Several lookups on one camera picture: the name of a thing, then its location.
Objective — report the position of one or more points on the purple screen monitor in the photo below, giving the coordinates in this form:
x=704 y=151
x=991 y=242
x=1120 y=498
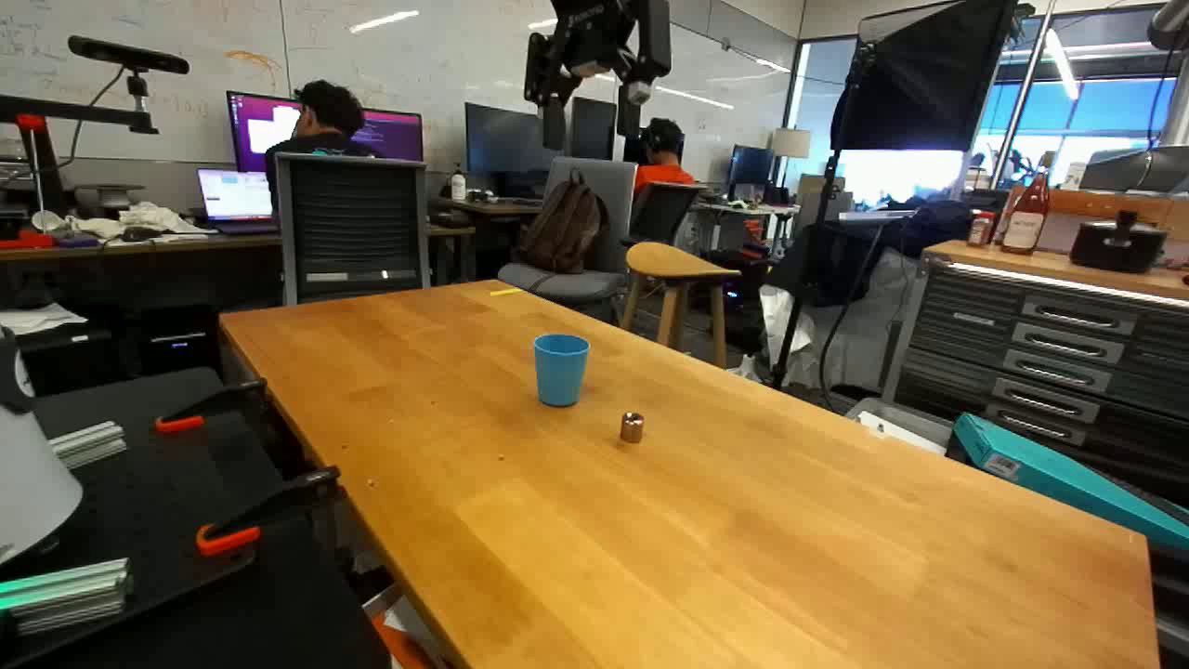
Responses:
x=256 y=123
x=396 y=134

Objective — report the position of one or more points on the small metal cylinder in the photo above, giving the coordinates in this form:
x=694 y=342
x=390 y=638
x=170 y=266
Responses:
x=635 y=428

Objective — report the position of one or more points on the grey chair with backpack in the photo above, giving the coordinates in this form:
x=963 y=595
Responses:
x=614 y=206

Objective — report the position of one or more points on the red bottle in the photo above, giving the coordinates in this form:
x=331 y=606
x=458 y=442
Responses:
x=1026 y=217

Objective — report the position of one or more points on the open laptop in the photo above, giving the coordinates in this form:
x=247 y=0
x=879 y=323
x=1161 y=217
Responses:
x=235 y=200

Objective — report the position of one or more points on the black camera bar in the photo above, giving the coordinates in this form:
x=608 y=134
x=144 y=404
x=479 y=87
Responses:
x=124 y=52

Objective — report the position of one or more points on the person with dark hair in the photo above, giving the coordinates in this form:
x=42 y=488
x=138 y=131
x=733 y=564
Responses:
x=326 y=117

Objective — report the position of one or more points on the grey mesh office chair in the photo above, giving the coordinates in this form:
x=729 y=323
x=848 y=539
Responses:
x=356 y=227

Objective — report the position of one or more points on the grey drawer tool cabinet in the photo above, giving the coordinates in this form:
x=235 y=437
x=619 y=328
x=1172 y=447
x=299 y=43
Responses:
x=1041 y=359

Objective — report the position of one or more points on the person in orange shirt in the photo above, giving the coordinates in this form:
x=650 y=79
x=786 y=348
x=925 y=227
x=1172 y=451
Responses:
x=664 y=155

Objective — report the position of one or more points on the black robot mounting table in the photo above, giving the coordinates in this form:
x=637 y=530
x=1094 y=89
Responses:
x=172 y=533

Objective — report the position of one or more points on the aluminium extrusion bar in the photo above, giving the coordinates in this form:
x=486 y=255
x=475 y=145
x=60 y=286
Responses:
x=87 y=442
x=60 y=592

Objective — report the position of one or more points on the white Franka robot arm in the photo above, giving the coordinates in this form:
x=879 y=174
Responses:
x=30 y=488

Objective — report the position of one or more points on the dark computer monitor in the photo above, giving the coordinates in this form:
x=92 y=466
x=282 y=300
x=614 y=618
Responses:
x=502 y=143

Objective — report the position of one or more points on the black box device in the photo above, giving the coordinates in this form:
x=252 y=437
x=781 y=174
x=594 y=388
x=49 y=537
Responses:
x=1117 y=248

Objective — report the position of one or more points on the teal case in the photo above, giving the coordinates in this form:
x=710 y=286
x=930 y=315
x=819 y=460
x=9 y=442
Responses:
x=1081 y=485

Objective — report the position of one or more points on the black light stand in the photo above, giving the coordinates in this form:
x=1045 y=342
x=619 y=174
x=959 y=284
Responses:
x=807 y=266

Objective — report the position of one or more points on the blue plastic cup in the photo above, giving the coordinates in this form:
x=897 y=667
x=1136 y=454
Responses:
x=563 y=373

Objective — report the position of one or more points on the black softbox light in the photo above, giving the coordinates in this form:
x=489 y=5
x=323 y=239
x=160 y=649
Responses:
x=925 y=79

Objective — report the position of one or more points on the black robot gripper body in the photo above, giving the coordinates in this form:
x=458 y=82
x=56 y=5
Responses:
x=600 y=30

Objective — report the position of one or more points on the white shade desk lamp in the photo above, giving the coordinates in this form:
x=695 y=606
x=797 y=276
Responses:
x=788 y=143

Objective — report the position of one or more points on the brown backpack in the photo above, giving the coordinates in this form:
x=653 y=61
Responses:
x=563 y=226

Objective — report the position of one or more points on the wooden stool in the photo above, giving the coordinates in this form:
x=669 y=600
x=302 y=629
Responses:
x=673 y=266

